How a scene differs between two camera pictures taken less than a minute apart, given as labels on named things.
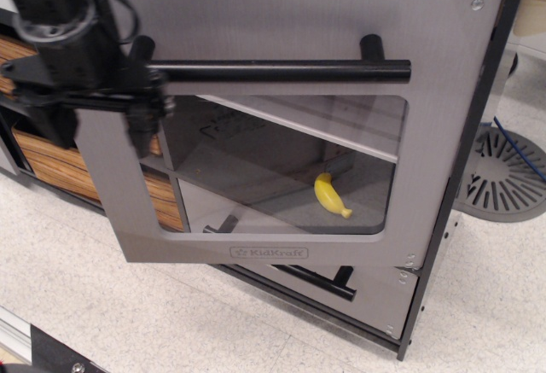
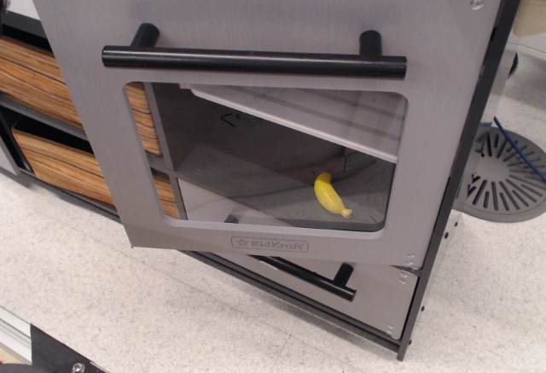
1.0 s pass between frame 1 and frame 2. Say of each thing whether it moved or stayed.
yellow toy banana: stayed
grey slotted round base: stayed
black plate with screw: stayed
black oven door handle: moved
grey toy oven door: moved
